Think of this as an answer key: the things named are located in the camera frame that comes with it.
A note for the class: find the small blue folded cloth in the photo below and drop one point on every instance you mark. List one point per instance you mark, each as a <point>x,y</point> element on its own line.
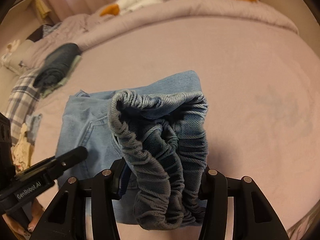
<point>33,123</point>

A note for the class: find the pink quilted comforter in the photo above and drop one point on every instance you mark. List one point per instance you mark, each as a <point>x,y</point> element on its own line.
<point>88,31</point>

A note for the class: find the cream pillow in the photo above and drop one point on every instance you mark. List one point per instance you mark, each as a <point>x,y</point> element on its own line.
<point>12,59</point>

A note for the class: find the person's left hand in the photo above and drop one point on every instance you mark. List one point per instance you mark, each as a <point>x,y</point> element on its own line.
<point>37,211</point>

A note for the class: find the blue plaid pillow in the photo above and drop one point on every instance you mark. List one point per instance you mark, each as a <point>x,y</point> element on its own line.
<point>23,100</point>

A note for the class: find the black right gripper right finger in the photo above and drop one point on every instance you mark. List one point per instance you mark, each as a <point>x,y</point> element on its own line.
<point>253,215</point>

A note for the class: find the yellow floral cloth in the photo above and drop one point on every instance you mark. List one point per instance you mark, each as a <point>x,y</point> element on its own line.
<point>22,151</point>

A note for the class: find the pink bed sheet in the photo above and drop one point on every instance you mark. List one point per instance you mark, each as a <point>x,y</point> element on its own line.
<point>262,85</point>

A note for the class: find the light green folded cloth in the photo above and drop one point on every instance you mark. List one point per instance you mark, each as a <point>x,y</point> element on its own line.
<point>62,82</point>

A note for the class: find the light blue denim jeans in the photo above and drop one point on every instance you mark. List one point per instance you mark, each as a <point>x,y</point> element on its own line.
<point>158,130</point>

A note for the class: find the dark folded jeans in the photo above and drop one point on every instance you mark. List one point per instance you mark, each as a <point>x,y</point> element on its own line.
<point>56,66</point>

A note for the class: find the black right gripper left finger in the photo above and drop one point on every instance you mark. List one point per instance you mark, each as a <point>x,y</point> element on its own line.
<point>65,217</point>

